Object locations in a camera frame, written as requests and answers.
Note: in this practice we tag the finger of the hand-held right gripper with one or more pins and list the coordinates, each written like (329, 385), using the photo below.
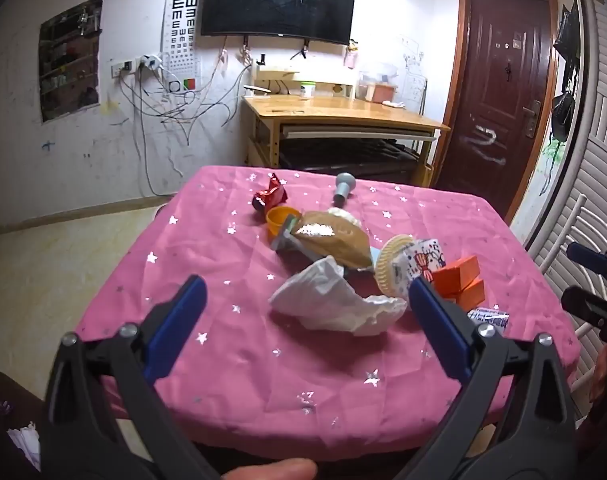
(588, 305)
(586, 254)

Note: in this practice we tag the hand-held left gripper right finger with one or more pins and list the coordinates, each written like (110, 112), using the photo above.
(441, 332)

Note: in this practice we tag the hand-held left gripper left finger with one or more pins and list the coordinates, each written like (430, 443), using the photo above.
(176, 330)

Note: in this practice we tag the white cartoon-print tissue packet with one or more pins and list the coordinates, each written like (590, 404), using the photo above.
(423, 260)

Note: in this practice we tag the dark trash bin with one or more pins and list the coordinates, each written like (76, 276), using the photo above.
(3, 410)

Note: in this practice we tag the person's right hand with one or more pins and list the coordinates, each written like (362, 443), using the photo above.
(602, 370)

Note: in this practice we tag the person's left hand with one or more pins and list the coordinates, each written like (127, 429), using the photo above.
(268, 471)

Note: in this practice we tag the white metal chair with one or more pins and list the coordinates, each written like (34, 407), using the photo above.
(537, 252)

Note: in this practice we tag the small purple white packet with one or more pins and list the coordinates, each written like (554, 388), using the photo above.
(488, 317)

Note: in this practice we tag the orange cardboard box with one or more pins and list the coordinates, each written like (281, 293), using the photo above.
(456, 275)
(473, 294)

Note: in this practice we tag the pink star-print tablecloth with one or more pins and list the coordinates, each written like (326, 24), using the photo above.
(233, 350)

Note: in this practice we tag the round beige wafer biscuit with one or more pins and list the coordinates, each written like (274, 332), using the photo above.
(388, 265)

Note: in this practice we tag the crumpled white tissue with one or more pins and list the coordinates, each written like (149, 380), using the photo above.
(323, 295)

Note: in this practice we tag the brown paper bag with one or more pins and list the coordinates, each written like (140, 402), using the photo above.
(338, 247)

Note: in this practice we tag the black hanging bag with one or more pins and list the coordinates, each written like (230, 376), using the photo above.
(567, 30)
(563, 115)

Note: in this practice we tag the orange plastic cup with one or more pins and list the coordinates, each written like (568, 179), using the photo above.
(278, 220)

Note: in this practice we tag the red foil wrapper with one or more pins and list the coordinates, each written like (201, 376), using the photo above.
(271, 194)

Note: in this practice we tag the crumpled white paper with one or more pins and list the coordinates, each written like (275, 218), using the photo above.
(24, 442)

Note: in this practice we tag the dark red door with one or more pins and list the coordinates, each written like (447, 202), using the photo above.
(488, 85)

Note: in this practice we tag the small white cloth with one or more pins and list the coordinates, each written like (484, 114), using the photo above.
(396, 104)

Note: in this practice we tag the wooden desk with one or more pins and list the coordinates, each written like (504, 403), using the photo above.
(343, 107)

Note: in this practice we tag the pink storage box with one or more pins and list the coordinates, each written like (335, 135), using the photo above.
(382, 92)

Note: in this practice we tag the small white device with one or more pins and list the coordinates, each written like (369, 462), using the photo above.
(257, 90)

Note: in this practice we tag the clear plastic container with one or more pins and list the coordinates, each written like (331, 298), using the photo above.
(378, 72)

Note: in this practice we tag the white power strip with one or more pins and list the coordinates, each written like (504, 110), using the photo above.
(123, 67)

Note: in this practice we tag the white jar green lid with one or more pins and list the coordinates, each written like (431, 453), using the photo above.
(308, 91)

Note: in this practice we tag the white wooden desk shelf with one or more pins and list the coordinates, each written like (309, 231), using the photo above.
(278, 74)

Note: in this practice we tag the white eye chart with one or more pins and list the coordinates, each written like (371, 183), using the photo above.
(183, 35)

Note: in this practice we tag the dark wall recess shelf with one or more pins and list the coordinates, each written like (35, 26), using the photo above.
(68, 60)

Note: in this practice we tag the black wall television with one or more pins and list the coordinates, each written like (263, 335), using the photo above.
(278, 0)

